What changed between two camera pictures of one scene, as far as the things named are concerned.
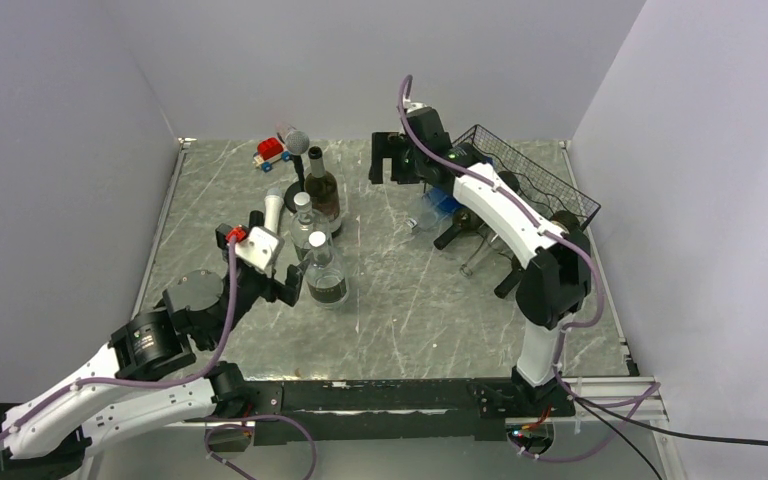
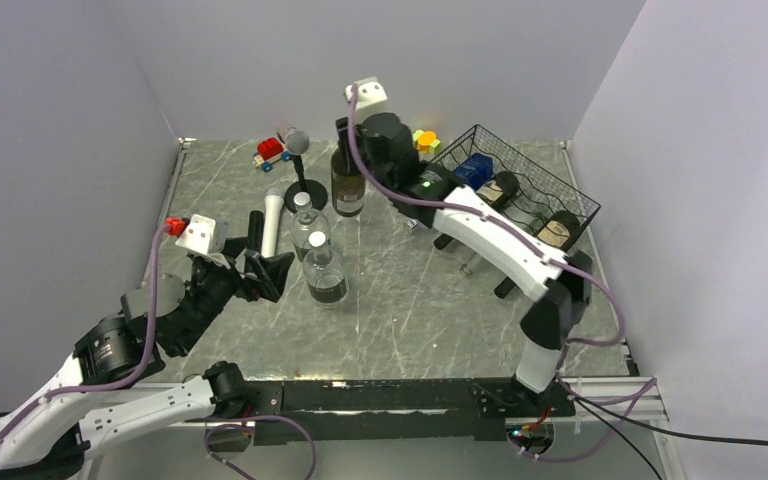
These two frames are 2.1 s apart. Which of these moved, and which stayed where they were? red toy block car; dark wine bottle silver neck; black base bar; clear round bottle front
Moved: dark wine bottle silver neck
Stayed: clear round bottle front; red toy block car; black base bar
